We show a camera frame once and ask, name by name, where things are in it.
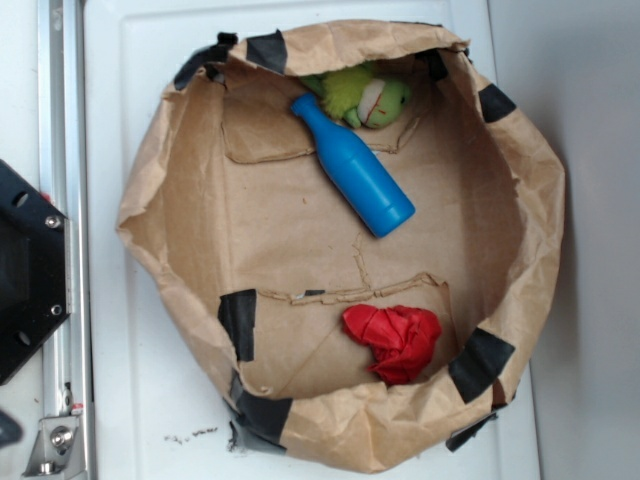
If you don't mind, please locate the crumpled red paper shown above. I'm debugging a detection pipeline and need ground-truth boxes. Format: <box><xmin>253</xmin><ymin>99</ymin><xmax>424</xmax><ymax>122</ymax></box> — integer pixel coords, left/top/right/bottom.
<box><xmin>342</xmin><ymin>304</ymin><xmax>442</xmax><ymax>385</ymax></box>

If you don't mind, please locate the aluminium frame rail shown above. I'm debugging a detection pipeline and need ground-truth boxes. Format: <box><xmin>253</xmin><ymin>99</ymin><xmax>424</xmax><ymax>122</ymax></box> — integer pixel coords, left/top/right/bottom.
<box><xmin>36</xmin><ymin>1</ymin><xmax>97</xmax><ymax>479</ymax></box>

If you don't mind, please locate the brown paper bag bin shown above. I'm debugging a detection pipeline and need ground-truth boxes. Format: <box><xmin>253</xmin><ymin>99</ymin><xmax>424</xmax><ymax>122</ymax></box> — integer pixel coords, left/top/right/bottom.
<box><xmin>118</xmin><ymin>20</ymin><xmax>565</xmax><ymax>473</ymax></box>

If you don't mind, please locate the metal corner bracket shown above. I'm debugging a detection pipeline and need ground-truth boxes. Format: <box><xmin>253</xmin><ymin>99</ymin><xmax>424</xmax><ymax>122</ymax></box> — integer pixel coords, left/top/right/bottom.
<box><xmin>21</xmin><ymin>416</ymin><xmax>86</xmax><ymax>479</ymax></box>

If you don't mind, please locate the white tray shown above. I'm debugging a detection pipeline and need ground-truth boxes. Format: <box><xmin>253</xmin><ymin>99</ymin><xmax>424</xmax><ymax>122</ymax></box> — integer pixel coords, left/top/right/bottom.
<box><xmin>82</xmin><ymin>0</ymin><xmax>544</xmax><ymax>480</ymax></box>

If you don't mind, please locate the green plush toy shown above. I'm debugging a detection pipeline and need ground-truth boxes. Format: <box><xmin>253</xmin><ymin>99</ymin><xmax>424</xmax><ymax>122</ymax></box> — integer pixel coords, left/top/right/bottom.
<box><xmin>300</xmin><ymin>62</ymin><xmax>411</xmax><ymax>129</ymax></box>

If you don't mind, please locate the blue plastic bottle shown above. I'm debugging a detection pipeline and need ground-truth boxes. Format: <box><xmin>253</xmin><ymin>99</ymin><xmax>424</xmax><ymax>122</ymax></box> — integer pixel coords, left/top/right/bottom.
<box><xmin>291</xmin><ymin>93</ymin><xmax>415</xmax><ymax>238</ymax></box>

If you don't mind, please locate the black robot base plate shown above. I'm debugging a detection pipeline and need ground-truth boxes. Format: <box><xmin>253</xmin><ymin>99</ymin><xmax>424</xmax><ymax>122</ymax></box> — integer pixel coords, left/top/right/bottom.
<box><xmin>1</xmin><ymin>162</ymin><xmax>69</xmax><ymax>385</ymax></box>

